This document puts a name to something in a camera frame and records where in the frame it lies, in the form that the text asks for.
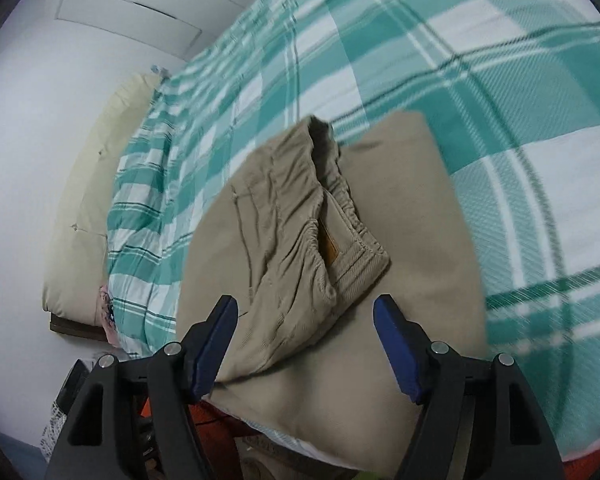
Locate green plaid blanket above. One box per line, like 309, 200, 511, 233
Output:
105, 0, 600, 461

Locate dark box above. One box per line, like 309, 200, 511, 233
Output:
55, 358, 100, 413

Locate grey patterned cloth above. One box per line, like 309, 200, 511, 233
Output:
39, 399, 72, 463

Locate wooden bed frame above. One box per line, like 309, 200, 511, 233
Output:
49, 311, 112, 344

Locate beige pants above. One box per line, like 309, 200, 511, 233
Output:
176, 110, 491, 479

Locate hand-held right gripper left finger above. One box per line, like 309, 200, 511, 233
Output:
45, 294, 239, 480

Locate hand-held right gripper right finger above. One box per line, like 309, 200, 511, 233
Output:
372, 294, 566, 480

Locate pink cloth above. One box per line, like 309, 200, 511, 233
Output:
95, 282, 122, 347

